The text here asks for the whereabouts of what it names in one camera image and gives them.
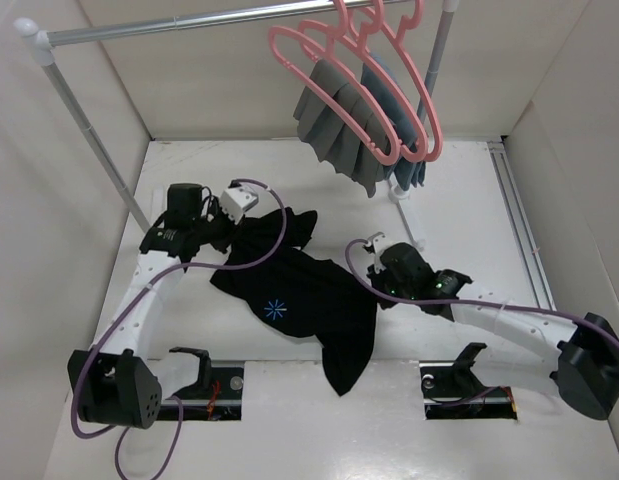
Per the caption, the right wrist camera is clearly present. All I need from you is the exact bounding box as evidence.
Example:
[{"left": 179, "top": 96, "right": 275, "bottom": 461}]
[{"left": 363, "top": 232, "right": 393, "bottom": 255}]

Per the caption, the rear pink hanger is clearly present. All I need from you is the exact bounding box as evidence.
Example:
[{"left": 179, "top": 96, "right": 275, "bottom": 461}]
[{"left": 348, "top": 1, "right": 443, "bottom": 163}]

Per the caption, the metal clothes rack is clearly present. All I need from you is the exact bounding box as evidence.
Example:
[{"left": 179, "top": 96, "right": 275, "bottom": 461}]
[{"left": 12, "top": 0, "right": 463, "bottom": 281}]

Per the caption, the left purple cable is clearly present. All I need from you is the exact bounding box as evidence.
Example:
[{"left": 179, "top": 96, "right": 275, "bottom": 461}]
[{"left": 71, "top": 178, "right": 289, "bottom": 480}]

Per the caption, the blue t shirt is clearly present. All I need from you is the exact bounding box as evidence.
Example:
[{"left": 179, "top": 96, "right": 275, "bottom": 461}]
[{"left": 360, "top": 64, "right": 426, "bottom": 191}]

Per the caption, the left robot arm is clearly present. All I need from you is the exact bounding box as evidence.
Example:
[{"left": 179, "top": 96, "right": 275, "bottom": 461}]
[{"left": 67, "top": 182, "right": 258, "bottom": 429}]

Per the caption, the grey t shirt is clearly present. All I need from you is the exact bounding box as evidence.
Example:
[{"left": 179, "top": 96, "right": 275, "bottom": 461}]
[{"left": 293, "top": 64, "right": 389, "bottom": 197}]

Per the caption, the middle pink hanger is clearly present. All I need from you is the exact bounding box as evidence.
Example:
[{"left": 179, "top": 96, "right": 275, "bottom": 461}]
[{"left": 269, "top": 1, "right": 442, "bottom": 166}]

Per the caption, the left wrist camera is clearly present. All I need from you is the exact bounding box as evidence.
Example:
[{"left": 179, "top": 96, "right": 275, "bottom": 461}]
[{"left": 219, "top": 184, "right": 259, "bottom": 224}]

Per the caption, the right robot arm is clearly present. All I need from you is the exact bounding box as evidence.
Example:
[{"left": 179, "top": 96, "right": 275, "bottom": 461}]
[{"left": 362, "top": 233, "right": 619, "bottom": 420}]

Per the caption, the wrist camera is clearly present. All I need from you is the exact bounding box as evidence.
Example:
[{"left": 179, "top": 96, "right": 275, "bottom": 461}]
[
  {"left": 363, "top": 232, "right": 393, "bottom": 255},
  {"left": 219, "top": 184, "right": 259, "bottom": 224}
]

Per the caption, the aluminium rail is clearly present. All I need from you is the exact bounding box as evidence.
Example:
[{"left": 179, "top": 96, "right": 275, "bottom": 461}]
[{"left": 487, "top": 140, "right": 555, "bottom": 310}]

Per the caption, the black t shirt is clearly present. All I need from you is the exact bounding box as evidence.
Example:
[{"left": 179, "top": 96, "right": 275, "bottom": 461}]
[{"left": 210, "top": 207, "right": 378, "bottom": 396}]

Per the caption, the pink hanger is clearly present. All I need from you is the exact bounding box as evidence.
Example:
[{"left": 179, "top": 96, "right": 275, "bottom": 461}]
[
  {"left": 269, "top": 1, "right": 442, "bottom": 166},
  {"left": 268, "top": 26, "right": 403, "bottom": 166},
  {"left": 348, "top": 1, "right": 443, "bottom": 163}
]

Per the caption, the front pink hanger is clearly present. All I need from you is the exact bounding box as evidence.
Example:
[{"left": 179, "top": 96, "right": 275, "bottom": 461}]
[{"left": 268, "top": 26, "right": 403, "bottom": 166}]

